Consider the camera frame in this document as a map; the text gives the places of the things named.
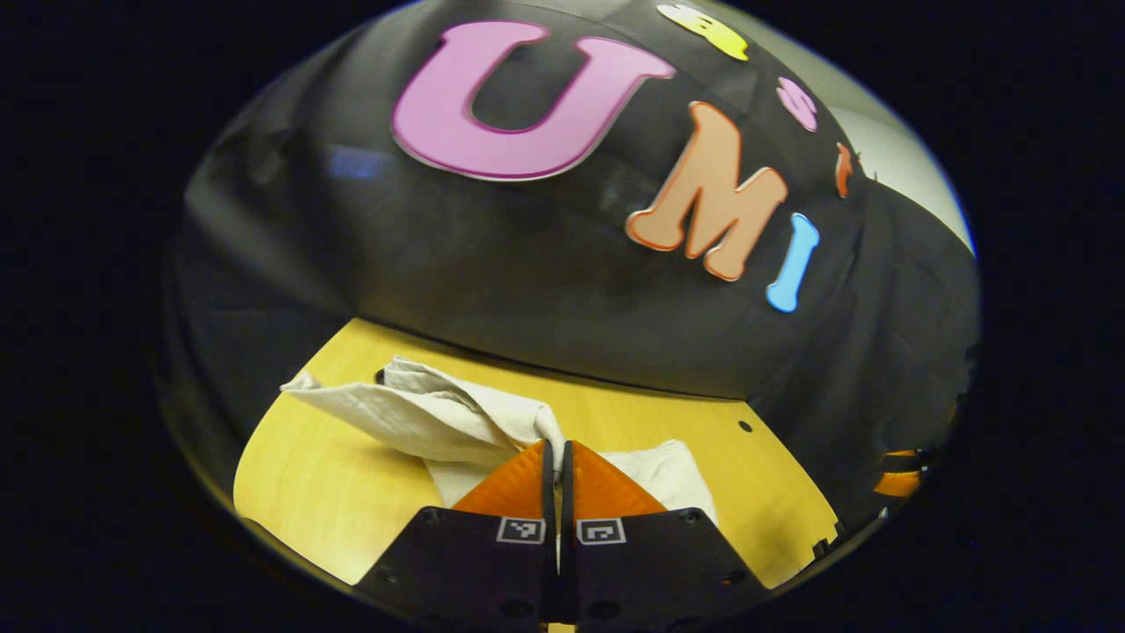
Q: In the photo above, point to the white jeans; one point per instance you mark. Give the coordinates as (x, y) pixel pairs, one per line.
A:
(422, 413)

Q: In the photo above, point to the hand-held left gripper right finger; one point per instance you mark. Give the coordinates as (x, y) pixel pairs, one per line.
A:
(650, 571)

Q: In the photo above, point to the black backdrop cloth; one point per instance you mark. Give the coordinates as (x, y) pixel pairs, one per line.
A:
(492, 281)

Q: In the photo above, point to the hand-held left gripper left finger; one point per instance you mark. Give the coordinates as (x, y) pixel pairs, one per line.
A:
(475, 571)

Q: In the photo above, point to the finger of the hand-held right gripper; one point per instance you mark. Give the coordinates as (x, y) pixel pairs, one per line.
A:
(901, 454)
(898, 484)

